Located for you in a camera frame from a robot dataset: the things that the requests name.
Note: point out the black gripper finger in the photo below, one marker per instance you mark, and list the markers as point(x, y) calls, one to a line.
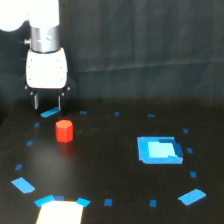
point(35, 99)
point(61, 101)

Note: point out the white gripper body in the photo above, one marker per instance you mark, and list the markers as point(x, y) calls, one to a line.
point(47, 71)

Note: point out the red hexagonal block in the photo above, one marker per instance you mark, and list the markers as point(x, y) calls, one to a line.
point(64, 131)

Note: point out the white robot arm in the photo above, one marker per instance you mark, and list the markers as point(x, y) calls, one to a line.
point(43, 17)

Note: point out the long blue tape top left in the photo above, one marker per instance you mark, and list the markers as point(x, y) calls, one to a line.
point(50, 112)

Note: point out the small blue tape top left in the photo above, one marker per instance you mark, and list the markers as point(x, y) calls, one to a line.
point(83, 112)

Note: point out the small blue tape left middle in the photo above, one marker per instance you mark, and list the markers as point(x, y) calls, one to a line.
point(29, 143)

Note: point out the small blue tape left lower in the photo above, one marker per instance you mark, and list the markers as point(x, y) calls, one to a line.
point(18, 167)

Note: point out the black backdrop curtain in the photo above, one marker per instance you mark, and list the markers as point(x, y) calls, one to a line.
point(153, 49)

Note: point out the large blue tape left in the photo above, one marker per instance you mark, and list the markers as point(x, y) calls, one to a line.
point(24, 186)

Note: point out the large blue tape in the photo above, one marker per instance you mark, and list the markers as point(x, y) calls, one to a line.
point(24, 186)
point(192, 197)

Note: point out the blue tape left of paper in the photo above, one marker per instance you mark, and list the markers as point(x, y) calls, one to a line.
point(44, 200)

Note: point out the blue tape of paper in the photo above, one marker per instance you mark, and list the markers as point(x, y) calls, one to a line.
point(44, 200)
point(83, 202)

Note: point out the blue tape square target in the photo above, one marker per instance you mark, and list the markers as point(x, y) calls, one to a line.
point(159, 150)

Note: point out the blue tape right of paper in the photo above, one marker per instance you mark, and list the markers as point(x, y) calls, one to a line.
point(83, 202)

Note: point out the small blue tape bottom centre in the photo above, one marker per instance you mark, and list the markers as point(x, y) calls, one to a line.
point(108, 202)

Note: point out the white paper sheet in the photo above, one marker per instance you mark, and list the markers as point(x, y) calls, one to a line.
point(60, 212)

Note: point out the small blue tape bottom right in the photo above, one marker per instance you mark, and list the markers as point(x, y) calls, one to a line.
point(153, 203)

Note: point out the small blue tape right middle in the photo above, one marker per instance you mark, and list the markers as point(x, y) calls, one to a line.
point(190, 150)

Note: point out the small blue tape right lower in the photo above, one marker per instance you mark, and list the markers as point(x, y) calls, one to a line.
point(193, 174)

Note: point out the large blue tape right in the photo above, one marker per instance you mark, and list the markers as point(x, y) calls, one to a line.
point(192, 197)

